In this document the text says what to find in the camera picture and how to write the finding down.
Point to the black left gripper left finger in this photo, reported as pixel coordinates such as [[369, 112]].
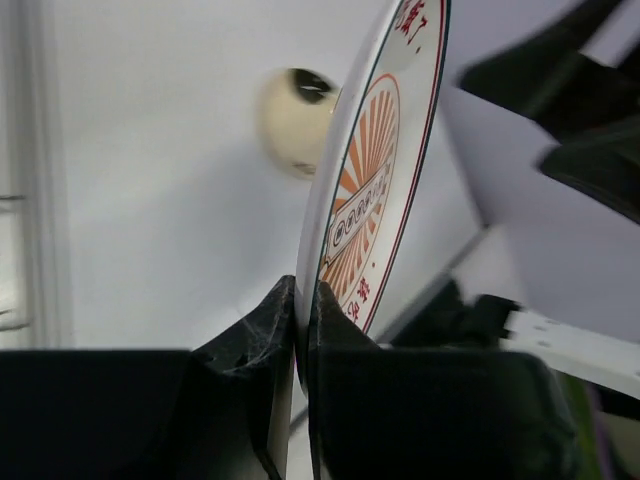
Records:
[[221, 411]]

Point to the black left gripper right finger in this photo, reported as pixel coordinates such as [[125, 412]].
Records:
[[448, 403]]

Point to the white plate orange sunburst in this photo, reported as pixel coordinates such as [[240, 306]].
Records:
[[365, 182]]

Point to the cream floral small plate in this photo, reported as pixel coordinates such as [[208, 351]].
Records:
[[294, 110]]

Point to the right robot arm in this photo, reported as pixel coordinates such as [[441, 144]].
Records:
[[592, 112]]

